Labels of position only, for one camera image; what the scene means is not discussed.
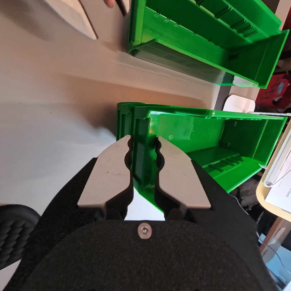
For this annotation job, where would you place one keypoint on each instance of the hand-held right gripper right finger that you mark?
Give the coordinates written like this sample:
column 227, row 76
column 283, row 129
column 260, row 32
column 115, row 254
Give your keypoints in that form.
column 179, row 179

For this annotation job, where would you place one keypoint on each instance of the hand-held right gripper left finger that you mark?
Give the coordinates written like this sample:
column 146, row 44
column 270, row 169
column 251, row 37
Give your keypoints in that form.
column 109, row 177

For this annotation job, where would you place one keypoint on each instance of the instruction sheet on board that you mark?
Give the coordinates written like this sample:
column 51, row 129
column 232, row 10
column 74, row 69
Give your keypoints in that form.
column 261, row 197

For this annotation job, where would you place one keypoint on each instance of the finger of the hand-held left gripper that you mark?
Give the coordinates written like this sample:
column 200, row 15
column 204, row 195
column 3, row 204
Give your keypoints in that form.
column 124, row 5
column 75, row 16

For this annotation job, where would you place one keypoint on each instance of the white stand rod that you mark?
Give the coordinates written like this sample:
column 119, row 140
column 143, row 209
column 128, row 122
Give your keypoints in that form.
column 268, row 113

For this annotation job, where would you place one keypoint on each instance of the white page holder bar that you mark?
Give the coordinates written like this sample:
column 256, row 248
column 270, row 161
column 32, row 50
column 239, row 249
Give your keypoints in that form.
column 279, row 163

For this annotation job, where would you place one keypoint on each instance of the printed instruction sheet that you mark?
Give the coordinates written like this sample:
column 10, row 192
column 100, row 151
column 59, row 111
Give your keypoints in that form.
column 279, row 197

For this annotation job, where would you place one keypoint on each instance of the person's left hand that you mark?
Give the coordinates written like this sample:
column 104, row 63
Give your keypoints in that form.
column 109, row 3

